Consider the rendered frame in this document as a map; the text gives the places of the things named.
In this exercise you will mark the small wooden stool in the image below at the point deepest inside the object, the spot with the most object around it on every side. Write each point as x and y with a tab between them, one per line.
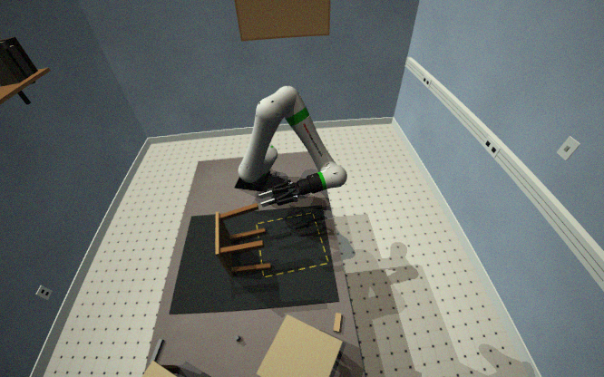
224	249

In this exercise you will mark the dark grey mat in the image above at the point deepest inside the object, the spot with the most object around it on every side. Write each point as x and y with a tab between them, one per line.
204	286

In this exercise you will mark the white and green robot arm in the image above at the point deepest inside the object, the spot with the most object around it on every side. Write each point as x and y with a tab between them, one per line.
260	155

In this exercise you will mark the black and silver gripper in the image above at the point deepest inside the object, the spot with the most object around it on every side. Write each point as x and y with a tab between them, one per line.
301	187

